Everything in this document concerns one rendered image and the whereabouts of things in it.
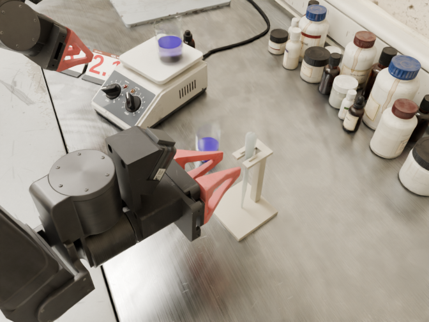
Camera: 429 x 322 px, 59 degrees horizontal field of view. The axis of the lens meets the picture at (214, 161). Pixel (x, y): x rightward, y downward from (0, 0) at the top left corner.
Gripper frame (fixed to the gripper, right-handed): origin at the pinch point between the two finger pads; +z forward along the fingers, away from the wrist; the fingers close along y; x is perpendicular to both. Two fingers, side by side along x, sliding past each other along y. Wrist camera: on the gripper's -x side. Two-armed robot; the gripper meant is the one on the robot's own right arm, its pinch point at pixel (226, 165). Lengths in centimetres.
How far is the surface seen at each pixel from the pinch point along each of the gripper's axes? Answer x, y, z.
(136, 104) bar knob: 7.2, 26.2, 1.6
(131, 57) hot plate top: 3.3, 34.7, 5.9
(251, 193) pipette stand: 10.2, 0.1, 6.3
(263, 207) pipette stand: 11.6, -2.3, 6.8
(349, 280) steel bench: 12.5, -17.9, 8.3
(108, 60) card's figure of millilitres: 8.8, 44.8, 5.5
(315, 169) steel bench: 11.4, -1.6, 19.6
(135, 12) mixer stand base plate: 10, 63, 23
